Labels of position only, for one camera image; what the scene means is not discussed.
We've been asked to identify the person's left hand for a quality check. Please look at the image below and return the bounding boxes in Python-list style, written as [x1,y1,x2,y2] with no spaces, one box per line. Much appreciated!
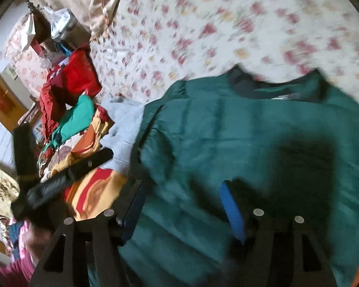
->
[24,223,52,267]

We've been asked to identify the white floral quilt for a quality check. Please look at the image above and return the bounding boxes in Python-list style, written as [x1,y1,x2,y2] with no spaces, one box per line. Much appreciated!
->
[90,0,359,102]

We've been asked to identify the red garment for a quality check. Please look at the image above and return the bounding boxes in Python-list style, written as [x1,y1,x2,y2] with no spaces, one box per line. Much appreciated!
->
[39,45,102,140]

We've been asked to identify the silver plastic bag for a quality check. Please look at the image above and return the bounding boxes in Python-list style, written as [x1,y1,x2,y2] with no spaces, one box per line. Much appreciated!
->
[42,6,78,40]

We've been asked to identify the light grey fleece sweatshirt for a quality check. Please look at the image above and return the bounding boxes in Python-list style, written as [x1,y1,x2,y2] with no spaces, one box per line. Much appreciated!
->
[100,96,145,176]

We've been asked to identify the dark green quilted puffer jacket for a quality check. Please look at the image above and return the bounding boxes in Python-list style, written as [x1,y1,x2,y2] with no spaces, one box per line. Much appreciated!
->
[120,67,359,286]

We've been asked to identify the beige satin bedspread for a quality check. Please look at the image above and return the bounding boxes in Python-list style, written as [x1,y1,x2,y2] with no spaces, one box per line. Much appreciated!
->
[89,0,120,40]

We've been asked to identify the teal green garment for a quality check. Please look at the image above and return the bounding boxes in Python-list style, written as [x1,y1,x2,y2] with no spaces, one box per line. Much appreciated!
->
[43,95,95,152]

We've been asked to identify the wooden furniture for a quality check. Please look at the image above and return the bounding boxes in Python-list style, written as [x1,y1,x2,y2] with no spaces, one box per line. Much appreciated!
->
[0,78,26,132]

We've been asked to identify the yellow red patterned blanket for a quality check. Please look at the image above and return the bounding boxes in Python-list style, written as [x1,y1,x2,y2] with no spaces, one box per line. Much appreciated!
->
[49,106,127,221]

